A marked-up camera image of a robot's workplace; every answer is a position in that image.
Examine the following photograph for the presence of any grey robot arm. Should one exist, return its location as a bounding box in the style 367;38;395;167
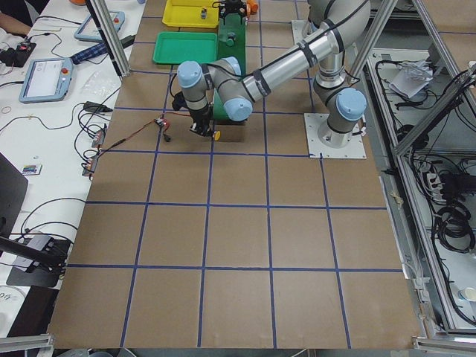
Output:
173;1;371;140

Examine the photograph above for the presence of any teach pendant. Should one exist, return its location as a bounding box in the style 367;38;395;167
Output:
73;10;126;42
19;58;73;103

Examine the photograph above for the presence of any green conveyor belt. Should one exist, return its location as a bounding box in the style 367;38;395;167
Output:
212;12;248;124

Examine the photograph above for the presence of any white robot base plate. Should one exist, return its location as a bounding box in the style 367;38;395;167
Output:
303;113;367;160

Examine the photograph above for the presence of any teach pendant near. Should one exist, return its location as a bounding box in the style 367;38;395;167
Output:
19;58;73;103

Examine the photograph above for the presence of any blue checkered umbrella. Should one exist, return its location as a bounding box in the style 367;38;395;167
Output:
70;42;107;65

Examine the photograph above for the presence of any green plastic tray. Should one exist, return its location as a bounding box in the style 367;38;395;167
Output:
152;31;217;65

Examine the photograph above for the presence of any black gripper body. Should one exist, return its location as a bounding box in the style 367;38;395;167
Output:
189;106;213;137
219;0;248;17

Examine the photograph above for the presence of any black power adapter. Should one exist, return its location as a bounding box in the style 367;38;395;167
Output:
83;101;113;114

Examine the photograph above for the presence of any aluminium frame post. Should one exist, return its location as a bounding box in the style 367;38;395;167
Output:
86;0;130;78

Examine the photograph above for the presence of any green push button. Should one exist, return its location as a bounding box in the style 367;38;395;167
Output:
225;32;237;47

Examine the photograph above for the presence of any yellow plastic tray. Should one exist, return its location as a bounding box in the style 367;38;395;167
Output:
162;0;219;28

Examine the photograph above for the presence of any small red circuit board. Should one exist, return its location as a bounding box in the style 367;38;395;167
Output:
155;118;170;131

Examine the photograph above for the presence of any red black power cable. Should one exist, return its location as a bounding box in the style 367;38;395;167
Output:
97;111;193;154

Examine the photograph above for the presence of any teach pendant far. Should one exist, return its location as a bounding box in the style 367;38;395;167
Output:
73;10;126;42

